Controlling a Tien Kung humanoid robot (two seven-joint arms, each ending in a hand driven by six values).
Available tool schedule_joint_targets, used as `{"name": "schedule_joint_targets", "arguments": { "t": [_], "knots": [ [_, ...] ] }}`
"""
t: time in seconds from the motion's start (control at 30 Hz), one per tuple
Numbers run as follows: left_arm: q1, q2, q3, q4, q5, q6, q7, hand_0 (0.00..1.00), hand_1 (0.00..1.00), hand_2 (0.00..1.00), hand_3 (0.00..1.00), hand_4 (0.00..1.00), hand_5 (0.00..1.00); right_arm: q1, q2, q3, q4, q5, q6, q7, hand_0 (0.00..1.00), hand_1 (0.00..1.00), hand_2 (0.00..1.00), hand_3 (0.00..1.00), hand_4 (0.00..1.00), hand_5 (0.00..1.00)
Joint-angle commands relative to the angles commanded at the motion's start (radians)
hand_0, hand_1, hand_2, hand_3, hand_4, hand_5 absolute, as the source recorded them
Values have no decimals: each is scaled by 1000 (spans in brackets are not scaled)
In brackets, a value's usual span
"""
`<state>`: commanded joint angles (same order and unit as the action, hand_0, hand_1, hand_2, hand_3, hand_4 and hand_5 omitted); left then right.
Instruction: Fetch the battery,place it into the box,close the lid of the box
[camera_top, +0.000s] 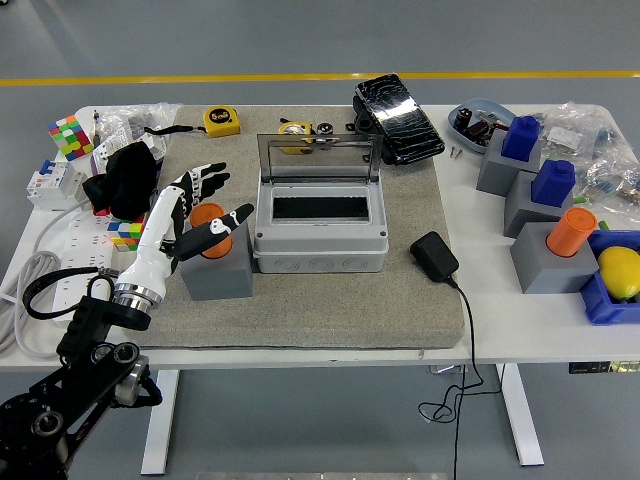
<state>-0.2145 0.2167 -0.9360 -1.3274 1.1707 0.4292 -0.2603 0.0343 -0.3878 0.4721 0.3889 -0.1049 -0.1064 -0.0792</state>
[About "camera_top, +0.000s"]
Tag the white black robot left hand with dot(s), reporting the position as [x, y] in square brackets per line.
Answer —
[150, 235]

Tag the orange cylinder battery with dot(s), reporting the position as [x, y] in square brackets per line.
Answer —
[571, 232]
[202, 216]

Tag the smoky transparent box lid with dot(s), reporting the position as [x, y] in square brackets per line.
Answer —
[320, 165]

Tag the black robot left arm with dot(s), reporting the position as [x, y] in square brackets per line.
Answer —
[95, 320]

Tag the grey plastic junction box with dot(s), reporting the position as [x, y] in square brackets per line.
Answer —
[320, 250]

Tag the black table control box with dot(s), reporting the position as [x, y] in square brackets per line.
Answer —
[600, 367]

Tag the colourful puzzle cube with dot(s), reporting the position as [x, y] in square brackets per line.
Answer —
[70, 136]
[127, 235]

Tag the small red item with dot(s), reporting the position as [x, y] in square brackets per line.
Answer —
[101, 212]

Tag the black cloth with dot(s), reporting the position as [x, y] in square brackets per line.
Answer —
[122, 182]

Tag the white power strip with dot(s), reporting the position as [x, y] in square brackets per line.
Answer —
[85, 250]

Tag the grey block holder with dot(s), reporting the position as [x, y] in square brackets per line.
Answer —
[495, 170]
[220, 280]
[522, 210]
[545, 270]

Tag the white purple packet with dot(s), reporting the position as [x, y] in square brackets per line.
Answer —
[107, 150]

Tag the white circuit breaker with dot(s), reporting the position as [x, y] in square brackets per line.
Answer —
[52, 185]

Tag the clear bag of parts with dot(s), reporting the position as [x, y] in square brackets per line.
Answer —
[135, 117]
[575, 132]
[612, 180]

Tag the square yellow tape measure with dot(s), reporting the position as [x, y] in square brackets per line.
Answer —
[221, 122]

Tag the round yellow tape measure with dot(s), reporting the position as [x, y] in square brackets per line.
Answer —
[295, 129]

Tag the white table leg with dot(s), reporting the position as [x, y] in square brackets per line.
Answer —
[520, 415]
[160, 420]

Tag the grey-brown mat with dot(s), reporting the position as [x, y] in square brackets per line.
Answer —
[325, 310]

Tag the small black capacitor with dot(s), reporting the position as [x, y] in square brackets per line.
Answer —
[325, 128]
[462, 117]

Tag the black foot pedal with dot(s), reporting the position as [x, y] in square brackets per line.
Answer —
[400, 120]

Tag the black power adapter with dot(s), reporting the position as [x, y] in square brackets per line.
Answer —
[434, 255]

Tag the brown capacitors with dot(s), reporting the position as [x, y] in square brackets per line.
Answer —
[477, 131]

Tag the blue-grey dish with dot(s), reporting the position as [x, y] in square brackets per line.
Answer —
[495, 107]

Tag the blue bottle-shaped block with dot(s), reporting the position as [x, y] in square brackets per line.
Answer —
[552, 182]
[522, 140]

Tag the blue plastic bin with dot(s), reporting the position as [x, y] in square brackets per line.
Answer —
[600, 300]

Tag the yellow toy fruit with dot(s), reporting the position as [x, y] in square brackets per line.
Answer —
[620, 272]

